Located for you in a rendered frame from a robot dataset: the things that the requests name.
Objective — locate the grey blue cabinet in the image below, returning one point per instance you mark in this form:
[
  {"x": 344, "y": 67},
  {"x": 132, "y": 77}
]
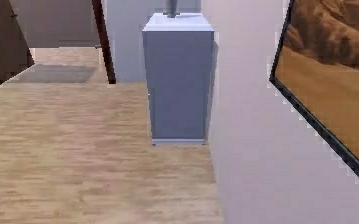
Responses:
[{"x": 178, "y": 83}]

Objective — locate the grey lamp base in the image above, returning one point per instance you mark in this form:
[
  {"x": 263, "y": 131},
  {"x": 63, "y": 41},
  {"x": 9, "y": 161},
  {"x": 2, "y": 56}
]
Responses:
[{"x": 172, "y": 7}]

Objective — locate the black framed desert picture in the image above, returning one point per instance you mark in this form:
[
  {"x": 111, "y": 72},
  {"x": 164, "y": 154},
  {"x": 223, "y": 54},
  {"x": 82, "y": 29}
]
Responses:
[{"x": 330, "y": 80}]

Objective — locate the dark brown room door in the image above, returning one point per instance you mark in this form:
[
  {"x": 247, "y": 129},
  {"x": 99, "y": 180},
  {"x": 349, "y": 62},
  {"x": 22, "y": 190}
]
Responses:
[{"x": 5, "y": 43}]

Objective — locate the dark brown door frame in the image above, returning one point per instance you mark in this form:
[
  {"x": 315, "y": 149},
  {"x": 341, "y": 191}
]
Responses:
[{"x": 104, "y": 40}]

